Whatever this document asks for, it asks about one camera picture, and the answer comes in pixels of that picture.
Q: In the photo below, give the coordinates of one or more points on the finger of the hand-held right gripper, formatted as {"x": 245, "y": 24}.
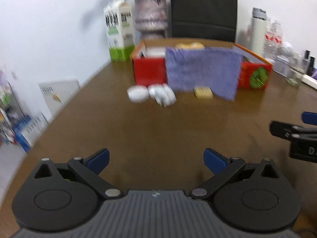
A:
{"x": 309, "y": 118}
{"x": 279, "y": 129}

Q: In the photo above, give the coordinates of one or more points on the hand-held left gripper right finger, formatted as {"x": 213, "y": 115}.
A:
{"x": 214, "y": 160}

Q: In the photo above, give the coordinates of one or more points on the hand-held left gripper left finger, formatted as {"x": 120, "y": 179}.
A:
{"x": 99, "y": 160}

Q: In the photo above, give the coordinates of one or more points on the red cardboard box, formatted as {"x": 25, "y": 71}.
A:
{"x": 148, "y": 72}

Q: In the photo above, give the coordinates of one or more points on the yellow and white plush toy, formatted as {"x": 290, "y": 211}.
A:
{"x": 189, "y": 45}

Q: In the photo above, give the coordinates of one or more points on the wooden desktop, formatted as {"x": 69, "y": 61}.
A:
{"x": 153, "y": 133}

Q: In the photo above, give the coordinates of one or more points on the white power strip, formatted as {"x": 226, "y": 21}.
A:
{"x": 309, "y": 80}

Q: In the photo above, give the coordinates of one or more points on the purple soft item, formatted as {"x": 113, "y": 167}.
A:
{"x": 314, "y": 73}

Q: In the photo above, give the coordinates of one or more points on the clear drinking glass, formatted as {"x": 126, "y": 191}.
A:
{"x": 296, "y": 69}

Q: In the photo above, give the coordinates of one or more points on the small black bottle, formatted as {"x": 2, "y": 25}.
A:
{"x": 307, "y": 54}
{"x": 312, "y": 65}

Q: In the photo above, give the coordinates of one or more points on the white tin box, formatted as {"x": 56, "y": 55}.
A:
{"x": 279, "y": 65}

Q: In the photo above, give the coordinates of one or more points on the small yellow block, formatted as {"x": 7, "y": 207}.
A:
{"x": 203, "y": 93}

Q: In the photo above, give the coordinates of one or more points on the white round device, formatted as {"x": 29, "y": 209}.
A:
{"x": 287, "y": 47}

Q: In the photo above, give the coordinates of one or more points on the white round case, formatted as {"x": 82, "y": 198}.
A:
{"x": 137, "y": 94}

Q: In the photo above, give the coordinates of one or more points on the blue and white boxes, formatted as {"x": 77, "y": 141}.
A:
{"x": 27, "y": 131}

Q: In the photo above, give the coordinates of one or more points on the white thermos bottle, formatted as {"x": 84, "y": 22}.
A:
{"x": 258, "y": 32}

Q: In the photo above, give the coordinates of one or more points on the white and green milk carton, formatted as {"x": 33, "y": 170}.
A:
{"x": 118, "y": 29}

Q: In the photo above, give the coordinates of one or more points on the black office chair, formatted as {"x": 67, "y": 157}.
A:
{"x": 203, "y": 10}

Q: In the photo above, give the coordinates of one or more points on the purple textured vase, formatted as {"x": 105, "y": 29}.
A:
{"x": 149, "y": 14}

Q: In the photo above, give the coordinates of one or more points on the white wall socket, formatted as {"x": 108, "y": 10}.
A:
{"x": 14, "y": 74}

